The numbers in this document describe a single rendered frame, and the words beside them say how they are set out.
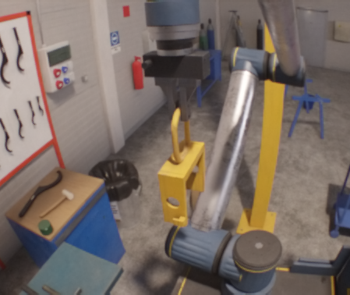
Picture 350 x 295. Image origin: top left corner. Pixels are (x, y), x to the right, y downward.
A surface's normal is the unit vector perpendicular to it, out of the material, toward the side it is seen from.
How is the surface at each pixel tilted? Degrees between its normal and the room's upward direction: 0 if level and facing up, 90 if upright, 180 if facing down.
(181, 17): 90
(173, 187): 90
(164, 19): 90
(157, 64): 90
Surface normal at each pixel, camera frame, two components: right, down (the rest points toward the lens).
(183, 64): -0.37, 0.50
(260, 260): -0.07, -0.80
